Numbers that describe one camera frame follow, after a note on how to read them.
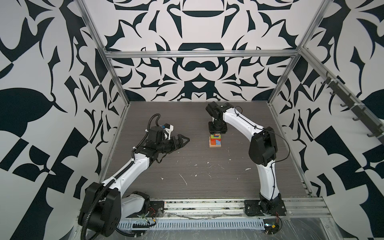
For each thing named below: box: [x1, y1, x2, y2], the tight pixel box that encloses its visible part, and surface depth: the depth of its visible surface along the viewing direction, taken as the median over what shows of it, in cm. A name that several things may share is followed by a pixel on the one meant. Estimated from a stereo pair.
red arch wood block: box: [211, 139, 221, 145], surface depth 98 cm
